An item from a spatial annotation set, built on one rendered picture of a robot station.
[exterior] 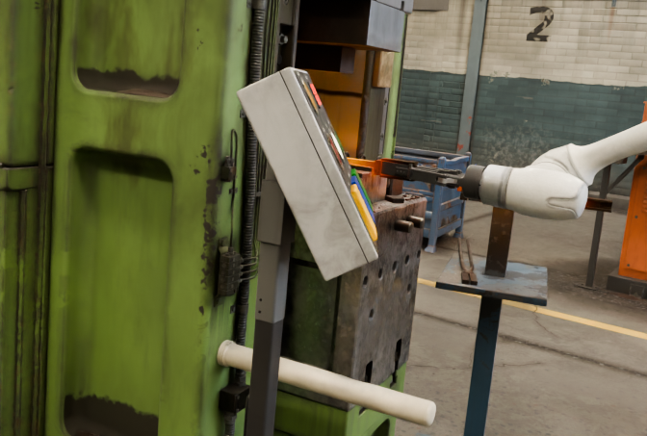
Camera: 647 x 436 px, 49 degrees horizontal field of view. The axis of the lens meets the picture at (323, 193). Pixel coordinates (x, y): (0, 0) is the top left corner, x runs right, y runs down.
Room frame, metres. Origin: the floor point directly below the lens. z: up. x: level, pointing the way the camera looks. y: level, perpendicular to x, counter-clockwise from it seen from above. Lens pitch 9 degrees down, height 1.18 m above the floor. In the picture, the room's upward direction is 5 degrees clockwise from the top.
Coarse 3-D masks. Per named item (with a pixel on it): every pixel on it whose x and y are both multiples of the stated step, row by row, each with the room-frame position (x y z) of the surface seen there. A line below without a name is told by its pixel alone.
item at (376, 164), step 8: (352, 160) 1.68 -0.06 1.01; (360, 160) 1.68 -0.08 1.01; (368, 160) 1.69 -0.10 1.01; (376, 160) 1.65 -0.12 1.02; (384, 160) 1.65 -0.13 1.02; (392, 160) 1.64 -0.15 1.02; (400, 160) 1.64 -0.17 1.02; (376, 168) 1.64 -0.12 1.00; (384, 176) 1.64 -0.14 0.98; (392, 176) 1.64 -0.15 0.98
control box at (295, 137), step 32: (256, 96) 0.94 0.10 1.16; (288, 96) 0.94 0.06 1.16; (256, 128) 0.94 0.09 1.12; (288, 128) 0.94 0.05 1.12; (320, 128) 0.94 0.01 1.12; (288, 160) 0.94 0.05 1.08; (320, 160) 0.94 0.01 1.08; (288, 192) 0.94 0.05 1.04; (320, 192) 0.94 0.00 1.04; (320, 224) 0.94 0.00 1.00; (352, 224) 0.93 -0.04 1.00; (320, 256) 0.94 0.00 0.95; (352, 256) 0.93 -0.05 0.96
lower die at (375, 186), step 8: (360, 168) 1.66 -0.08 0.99; (368, 168) 1.65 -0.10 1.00; (360, 176) 1.60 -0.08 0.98; (368, 176) 1.63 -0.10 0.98; (376, 176) 1.68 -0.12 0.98; (368, 184) 1.63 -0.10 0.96; (376, 184) 1.68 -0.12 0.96; (384, 184) 1.72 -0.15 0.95; (368, 192) 1.64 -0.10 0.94; (376, 192) 1.68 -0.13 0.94; (384, 192) 1.73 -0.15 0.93; (376, 200) 1.69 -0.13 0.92
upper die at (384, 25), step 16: (304, 0) 1.63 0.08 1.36; (320, 0) 1.61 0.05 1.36; (336, 0) 1.59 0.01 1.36; (352, 0) 1.58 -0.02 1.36; (368, 0) 1.56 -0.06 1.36; (304, 16) 1.63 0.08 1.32; (320, 16) 1.61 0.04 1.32; (336, 16) 1.59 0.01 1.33; (352, 16) 1.57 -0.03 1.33; (368, 16) 1.56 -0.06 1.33; (384, 16) 1.63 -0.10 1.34; (400, 16) 1.71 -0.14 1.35; (304, 32) 1.63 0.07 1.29; (320, 32) 1.61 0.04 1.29; (336, 32) 1.59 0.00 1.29; (352, 32) 1.57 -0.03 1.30; (368, 32) 1.56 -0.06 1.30; (384, 32) 1.64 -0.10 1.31; (400, 32) 1.72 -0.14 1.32; (368, 48) 1.69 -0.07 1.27; (384, 48) 1.65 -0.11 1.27; (400, 48) 1.73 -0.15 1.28
